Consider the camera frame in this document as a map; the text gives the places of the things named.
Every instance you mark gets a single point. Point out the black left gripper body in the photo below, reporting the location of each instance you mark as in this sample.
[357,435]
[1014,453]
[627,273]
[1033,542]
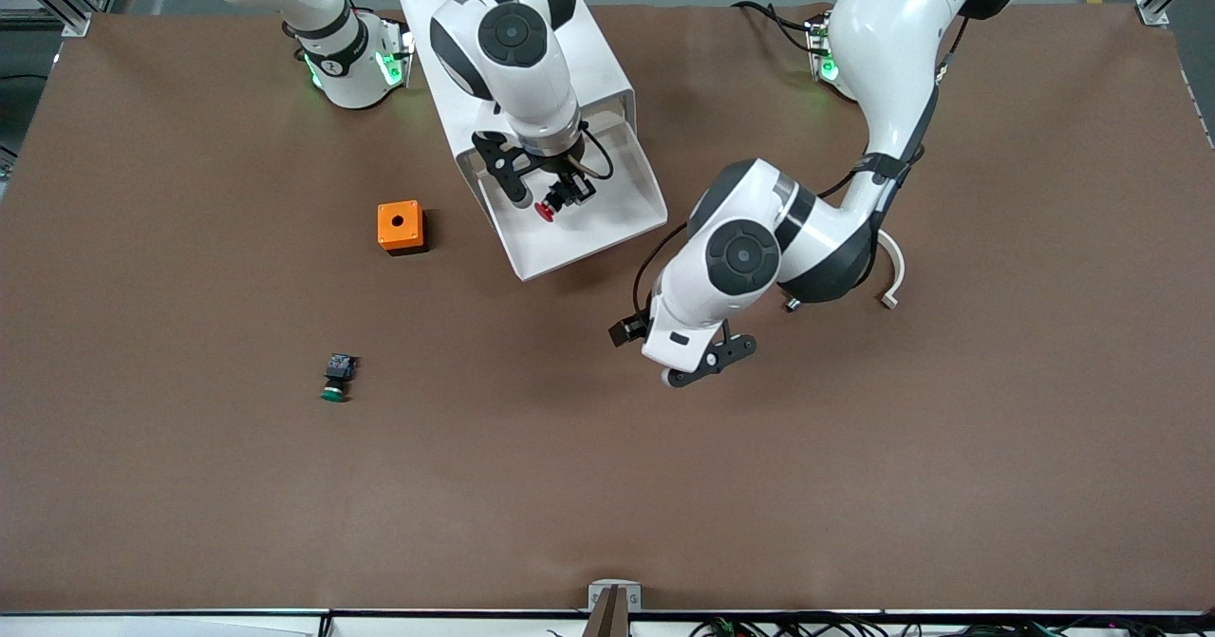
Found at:
[627,330]

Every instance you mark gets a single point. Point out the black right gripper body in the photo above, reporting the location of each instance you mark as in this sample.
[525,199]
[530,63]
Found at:
[567,178]

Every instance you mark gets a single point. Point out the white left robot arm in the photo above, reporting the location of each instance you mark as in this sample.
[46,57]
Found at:
[892,48]

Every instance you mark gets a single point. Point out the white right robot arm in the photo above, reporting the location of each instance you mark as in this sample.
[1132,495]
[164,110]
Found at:
[517,39]

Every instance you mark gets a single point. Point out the white drawer cabinet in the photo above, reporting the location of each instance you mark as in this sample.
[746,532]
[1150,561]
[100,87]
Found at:
[600,63]

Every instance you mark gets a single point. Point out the green mushroom push button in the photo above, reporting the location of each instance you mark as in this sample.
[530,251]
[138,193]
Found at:
[337,371]

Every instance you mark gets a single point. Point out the white curved plastic piece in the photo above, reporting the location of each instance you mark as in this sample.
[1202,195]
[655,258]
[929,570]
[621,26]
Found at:
[897,271]

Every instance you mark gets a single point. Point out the orange button enclosure box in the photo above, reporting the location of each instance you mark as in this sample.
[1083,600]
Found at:
[387,236]

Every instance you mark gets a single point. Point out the grey metal edge bracket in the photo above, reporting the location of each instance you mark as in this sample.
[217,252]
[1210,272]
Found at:
[596,591]

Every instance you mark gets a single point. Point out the white table frame rail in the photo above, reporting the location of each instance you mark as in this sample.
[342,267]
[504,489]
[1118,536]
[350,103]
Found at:
[190,626]

